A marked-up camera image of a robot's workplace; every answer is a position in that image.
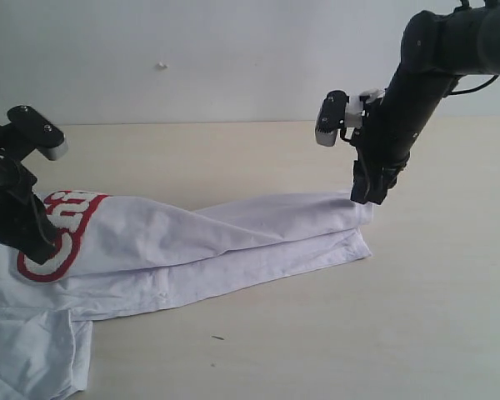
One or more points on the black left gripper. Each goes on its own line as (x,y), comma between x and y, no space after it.
(20,223)

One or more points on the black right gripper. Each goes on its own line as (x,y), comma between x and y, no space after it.
(373,176)

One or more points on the white t-shirt red lettering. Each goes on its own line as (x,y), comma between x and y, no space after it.
(121,256)

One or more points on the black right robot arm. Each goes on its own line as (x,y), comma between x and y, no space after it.
(436,52)

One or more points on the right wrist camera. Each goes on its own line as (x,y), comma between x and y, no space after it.
(340,111)

